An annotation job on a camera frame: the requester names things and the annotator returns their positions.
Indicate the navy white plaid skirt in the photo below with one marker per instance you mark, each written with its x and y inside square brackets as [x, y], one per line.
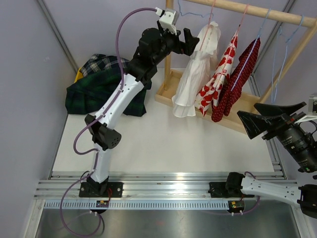
[100, 62]

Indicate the white slotted cable duct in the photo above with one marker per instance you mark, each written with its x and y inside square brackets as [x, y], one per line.
[139, 205]

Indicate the aluminium mounting rail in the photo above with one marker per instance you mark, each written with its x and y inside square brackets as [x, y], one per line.
[167, 186]

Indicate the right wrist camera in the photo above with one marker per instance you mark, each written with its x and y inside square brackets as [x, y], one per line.
[312, 104]

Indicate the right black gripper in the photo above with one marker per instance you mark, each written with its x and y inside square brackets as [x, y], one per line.
[254, 124]

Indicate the red polka dot skirt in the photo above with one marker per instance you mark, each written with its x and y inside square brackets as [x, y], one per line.
[227, 97]

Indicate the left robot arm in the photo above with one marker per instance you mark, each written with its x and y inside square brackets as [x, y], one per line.
[153, 47]

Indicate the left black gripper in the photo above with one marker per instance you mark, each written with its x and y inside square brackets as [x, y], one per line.
[181, 47]

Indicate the white pleated dress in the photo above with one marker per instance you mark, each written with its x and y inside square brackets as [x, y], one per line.
[197, 72]

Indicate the yellow plastic tray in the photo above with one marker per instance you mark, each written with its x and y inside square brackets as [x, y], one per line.
[79, 75]

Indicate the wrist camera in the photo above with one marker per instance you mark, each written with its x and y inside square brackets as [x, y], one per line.
[168, 19]
[312, 104]

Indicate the wooden clothes rack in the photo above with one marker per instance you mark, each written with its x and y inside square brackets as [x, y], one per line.
[246, 101]

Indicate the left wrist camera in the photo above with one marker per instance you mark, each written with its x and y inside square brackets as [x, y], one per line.
[168, 19]

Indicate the white red floral skirt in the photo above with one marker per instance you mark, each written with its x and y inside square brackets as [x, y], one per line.
[209, 94]

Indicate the dark green plaid skirt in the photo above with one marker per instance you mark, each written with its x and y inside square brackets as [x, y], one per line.
[91, 92]

